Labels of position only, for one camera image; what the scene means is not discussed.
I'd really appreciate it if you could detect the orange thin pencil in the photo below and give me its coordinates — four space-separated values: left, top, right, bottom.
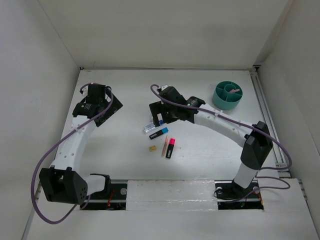
161 135 169 157

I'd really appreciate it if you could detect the teal round divided organizer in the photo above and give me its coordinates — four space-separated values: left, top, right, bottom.
212 81 243 111

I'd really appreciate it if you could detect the orange pen with white grip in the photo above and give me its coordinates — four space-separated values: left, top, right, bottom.
229 89 240 94

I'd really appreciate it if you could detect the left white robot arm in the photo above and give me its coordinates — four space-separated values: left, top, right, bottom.
39 83 123 205

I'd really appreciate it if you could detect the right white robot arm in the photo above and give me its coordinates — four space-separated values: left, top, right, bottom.
149 84 273 201

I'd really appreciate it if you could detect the blue black highlighter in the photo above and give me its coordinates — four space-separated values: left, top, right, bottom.
149 127 169 140

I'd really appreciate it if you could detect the clear blue-capped glue bottle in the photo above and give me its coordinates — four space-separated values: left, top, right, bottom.
143 119 164 134

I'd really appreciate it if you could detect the pink black highlighter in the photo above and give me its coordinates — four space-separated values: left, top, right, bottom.
165 138 176 159

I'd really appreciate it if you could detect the small tan eraser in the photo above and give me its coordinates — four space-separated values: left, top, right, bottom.
149 145 157 152

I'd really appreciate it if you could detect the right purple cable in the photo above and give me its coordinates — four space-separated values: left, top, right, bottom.
149 83 293 204

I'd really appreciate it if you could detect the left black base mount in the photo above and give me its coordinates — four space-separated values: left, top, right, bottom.
80 181 128 211

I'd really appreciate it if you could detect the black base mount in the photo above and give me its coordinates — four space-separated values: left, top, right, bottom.
213 180 264 210
80 181 128 211

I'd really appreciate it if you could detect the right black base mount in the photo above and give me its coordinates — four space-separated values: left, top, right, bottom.
213 180 264 210

